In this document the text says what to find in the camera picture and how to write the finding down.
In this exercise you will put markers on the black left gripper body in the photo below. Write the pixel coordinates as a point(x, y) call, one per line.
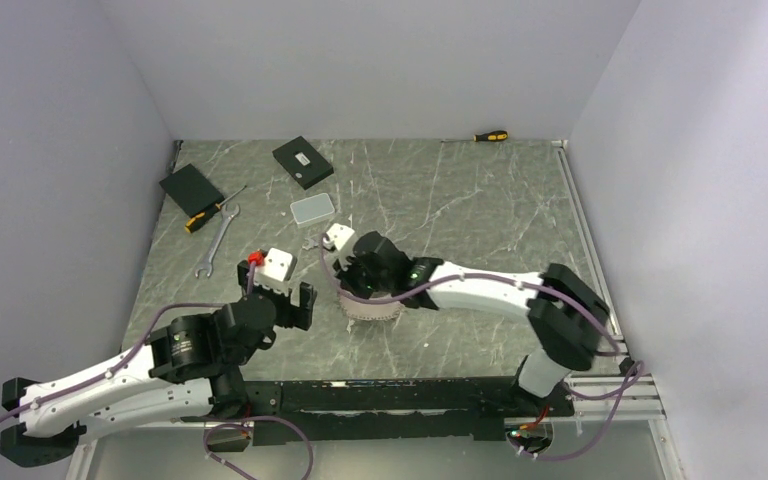
point(286, 316)

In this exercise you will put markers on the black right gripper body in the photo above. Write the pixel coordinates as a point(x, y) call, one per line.
point(359, 280)

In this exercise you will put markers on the metal oval key organizer plate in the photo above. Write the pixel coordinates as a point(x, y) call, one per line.
point(378, 307)

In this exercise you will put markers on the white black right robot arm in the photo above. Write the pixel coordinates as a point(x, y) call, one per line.
point(567, 316)

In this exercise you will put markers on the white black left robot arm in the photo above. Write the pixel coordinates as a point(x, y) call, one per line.
point(189, 369)

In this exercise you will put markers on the small silver open-end wrench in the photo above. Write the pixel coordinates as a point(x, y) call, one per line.
point(311, 244)

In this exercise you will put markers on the translucent white plastic box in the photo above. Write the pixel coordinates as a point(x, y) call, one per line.
point(312, 210)

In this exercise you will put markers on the large silver combination wrench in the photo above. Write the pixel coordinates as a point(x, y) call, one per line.
point(204, 268)

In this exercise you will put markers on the yellow black screwdriver at left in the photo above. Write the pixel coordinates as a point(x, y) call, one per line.
point(198, 221)

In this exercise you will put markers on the yellow black screwdriver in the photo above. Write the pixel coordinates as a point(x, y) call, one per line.
point(198, 221)
point(495, 136)

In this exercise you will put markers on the black box with white label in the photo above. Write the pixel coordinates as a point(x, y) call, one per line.
point(303, 163)

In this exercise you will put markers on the flat black box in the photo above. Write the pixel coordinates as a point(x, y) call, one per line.
point(191, 190)

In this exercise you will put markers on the yellow black screwdriver at back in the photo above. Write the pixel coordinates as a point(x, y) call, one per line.
point(495, 136)

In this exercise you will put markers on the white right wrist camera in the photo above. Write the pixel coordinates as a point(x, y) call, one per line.
point(340, 239)

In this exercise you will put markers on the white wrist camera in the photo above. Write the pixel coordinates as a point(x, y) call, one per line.
point(270, 269)
point(340, 239)

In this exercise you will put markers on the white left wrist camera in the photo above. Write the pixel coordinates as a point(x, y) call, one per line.
point(270, 269)

